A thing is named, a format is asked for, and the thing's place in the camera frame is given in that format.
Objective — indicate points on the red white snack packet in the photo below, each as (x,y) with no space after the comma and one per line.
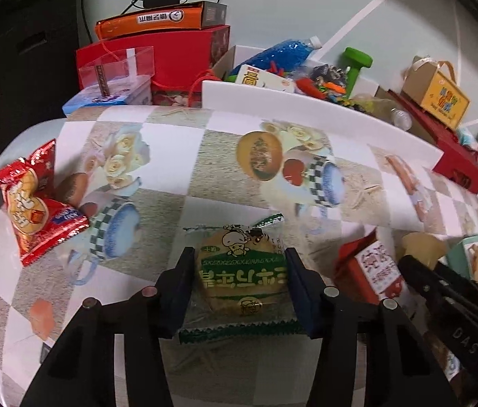
(370,267)

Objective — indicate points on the flat red box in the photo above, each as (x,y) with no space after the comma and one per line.
(459,161)

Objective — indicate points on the red floral gift bag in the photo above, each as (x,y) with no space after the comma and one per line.
(175,97)

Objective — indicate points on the blue tissue pack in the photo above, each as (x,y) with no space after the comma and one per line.
(103,99)

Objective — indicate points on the clear green-edged biscuit packet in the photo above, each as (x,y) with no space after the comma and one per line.
(243,275)

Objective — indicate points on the green dumbbell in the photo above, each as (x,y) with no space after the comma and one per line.
(357,68)

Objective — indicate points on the orange carton box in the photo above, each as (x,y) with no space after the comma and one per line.
(150,19)

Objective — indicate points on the large red gift box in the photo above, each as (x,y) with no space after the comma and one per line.
(179,55)

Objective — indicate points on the black cabinet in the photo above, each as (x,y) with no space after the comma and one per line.
(18,51)

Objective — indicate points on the yellow pudding cup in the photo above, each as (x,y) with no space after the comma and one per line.
(423,243)

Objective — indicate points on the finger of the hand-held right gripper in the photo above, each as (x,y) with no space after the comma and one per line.
(442,286)

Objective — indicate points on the white yellow carton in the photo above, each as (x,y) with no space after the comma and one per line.
(264,78)

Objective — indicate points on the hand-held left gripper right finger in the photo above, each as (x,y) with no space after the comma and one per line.
(302,296)

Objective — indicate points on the black power adapter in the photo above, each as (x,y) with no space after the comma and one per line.
(162,1)

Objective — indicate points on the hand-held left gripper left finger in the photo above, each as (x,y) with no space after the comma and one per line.
(182,288)

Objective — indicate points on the printed checkered tablecloth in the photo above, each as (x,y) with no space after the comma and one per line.
(205,169)

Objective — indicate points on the clear plastic box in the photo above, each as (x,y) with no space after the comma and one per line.
(116,70)

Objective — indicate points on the colourful candy bag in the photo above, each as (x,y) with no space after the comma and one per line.
(328,82)

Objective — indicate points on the clear plastic bottle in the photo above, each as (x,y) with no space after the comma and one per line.
(387,112)

